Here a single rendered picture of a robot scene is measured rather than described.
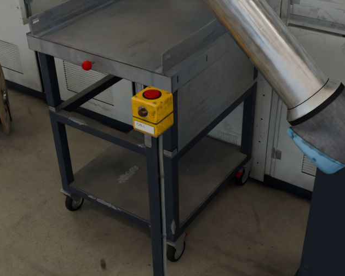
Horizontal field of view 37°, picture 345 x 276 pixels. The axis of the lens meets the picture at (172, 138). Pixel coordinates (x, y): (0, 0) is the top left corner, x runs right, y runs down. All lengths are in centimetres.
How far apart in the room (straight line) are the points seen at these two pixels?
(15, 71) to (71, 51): 154
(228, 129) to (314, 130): 126
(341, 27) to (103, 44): 86
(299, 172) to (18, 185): 131
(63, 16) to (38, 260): 96
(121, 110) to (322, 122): 172
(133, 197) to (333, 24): 102
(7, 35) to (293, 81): 227
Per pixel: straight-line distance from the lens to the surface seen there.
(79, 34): 187
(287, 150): 230
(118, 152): 239
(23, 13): 202
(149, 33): 184
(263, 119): 230
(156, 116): 131
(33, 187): 254
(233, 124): 239
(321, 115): 118
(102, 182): 222
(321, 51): 204
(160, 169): 147
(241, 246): 217
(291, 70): 118
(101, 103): 285
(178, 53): 160
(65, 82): 298
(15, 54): 322
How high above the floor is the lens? 156
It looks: 34 degrees down
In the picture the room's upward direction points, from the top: 1 degrees counter-clockwise
